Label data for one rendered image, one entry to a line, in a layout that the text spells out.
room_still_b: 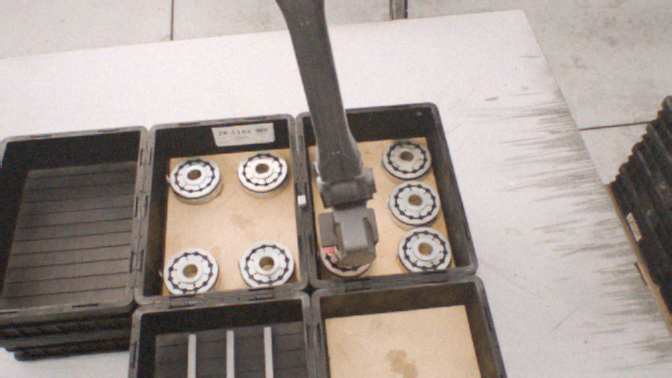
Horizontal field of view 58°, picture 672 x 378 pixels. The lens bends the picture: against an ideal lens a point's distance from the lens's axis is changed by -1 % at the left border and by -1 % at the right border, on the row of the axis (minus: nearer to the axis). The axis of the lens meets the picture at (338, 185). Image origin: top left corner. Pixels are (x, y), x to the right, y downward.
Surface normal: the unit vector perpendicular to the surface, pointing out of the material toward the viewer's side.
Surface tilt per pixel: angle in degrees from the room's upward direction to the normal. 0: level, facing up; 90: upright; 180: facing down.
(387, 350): 0
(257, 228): 0
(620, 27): 0
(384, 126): 90
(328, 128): 78
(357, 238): 12
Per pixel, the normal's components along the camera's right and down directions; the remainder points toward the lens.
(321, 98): 0.10, 0.70
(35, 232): 0.00, -0.56
